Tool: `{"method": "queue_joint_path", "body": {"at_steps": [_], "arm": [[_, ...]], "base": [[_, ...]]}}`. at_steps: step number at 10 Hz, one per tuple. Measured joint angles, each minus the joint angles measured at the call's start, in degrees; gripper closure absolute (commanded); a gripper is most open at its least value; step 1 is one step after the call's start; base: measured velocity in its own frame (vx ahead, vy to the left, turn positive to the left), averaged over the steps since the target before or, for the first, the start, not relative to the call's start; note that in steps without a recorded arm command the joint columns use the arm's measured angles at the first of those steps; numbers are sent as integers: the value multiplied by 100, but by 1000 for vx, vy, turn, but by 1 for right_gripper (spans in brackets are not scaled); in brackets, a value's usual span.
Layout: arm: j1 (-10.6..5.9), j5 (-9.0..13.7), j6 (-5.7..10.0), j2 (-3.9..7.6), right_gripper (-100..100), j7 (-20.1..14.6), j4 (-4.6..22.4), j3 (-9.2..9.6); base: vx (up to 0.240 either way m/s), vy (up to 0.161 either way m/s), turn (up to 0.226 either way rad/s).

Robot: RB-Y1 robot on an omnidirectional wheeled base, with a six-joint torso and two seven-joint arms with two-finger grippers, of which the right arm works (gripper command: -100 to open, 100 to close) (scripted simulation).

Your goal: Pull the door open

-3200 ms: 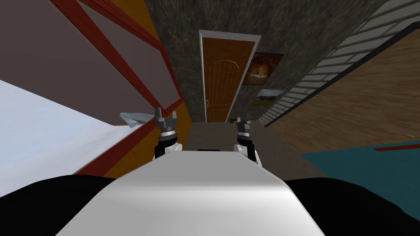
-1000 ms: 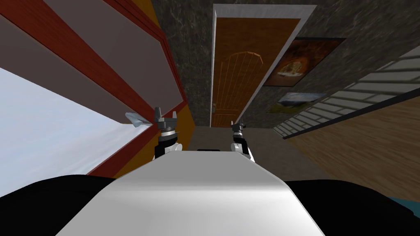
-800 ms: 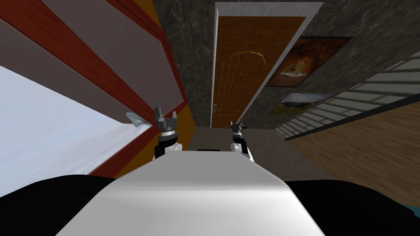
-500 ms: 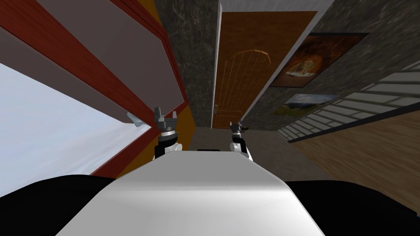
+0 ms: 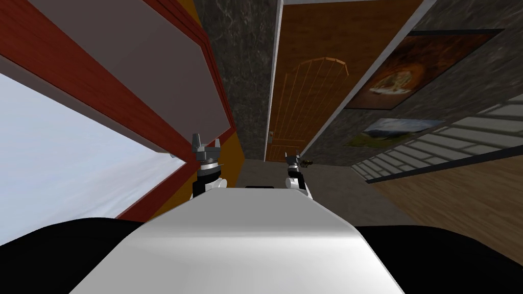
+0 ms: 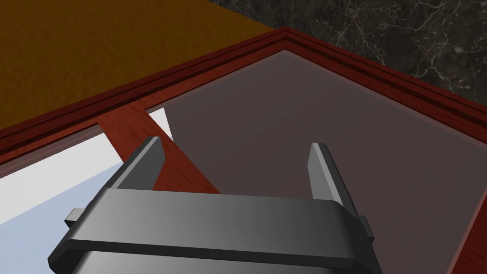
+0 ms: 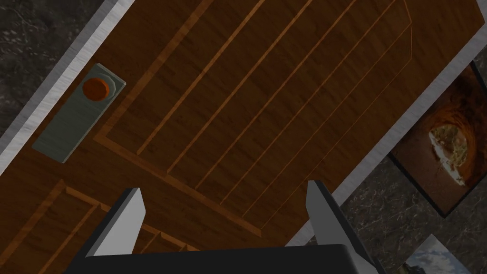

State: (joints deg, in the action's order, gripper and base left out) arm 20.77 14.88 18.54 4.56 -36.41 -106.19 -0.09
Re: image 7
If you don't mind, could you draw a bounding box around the framed brown cave picture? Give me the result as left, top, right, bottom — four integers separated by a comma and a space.
387, 60, 487, 219

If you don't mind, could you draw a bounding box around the grey door knob plate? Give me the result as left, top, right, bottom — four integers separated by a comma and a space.
31, 63, 127, 164

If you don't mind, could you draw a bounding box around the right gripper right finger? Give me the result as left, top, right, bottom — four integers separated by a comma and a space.
305, 180, 386, 274

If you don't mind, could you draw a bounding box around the brown wooden panelled door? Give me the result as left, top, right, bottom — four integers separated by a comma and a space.
0, 0, 486, 274

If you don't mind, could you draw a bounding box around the orange round door knob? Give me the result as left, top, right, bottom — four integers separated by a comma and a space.
82, 78, 111, 102

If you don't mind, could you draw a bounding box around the framed cloudy sky picture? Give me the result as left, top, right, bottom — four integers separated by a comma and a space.
395, 234, 475, 274

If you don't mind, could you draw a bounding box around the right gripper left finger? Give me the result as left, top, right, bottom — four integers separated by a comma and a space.
85, 187, 146, 258

